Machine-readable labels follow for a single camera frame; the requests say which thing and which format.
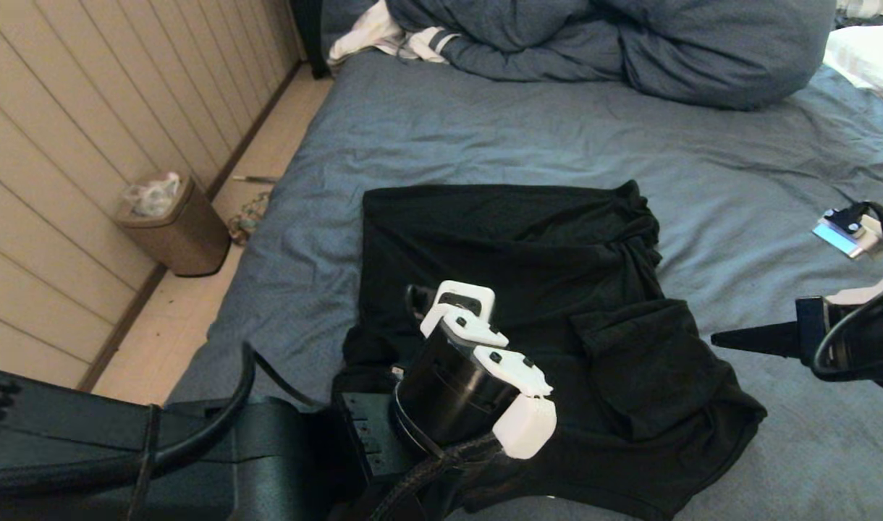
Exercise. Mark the crumpled plastic bin bag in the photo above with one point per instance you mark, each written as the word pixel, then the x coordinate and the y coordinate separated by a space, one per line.
pixel 152 195

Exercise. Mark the thin stick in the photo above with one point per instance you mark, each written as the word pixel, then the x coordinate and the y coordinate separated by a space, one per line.
pixel 257 179

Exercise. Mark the white pillow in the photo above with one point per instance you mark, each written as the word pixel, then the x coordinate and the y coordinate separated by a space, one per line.
pixel 872 58

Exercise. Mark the dark bedside furniture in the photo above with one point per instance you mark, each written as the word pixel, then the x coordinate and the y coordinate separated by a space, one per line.
pixel 311 36

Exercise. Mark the white striped garment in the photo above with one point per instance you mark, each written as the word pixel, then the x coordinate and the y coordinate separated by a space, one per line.
pixel 369 36

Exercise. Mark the blue crumpled duvet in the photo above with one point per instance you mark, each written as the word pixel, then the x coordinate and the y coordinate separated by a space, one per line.
pixel 666 51

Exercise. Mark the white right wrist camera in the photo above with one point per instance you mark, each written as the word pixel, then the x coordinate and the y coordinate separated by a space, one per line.
pixel 858 235

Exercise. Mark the white left wrist camera on bracket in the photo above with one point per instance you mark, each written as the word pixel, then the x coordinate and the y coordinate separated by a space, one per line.
pixel 463 297

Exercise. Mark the black moon print t-shirt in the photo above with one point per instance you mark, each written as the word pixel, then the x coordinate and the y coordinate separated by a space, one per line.
pixel 593 253

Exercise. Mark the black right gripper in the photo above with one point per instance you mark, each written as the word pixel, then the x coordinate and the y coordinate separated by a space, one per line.
pixel 861 336

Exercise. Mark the patterned crumpled cloth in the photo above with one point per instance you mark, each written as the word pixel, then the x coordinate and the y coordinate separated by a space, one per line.
pixel 247 217

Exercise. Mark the brown trash bin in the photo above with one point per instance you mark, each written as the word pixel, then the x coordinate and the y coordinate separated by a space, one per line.
pixel 188 239

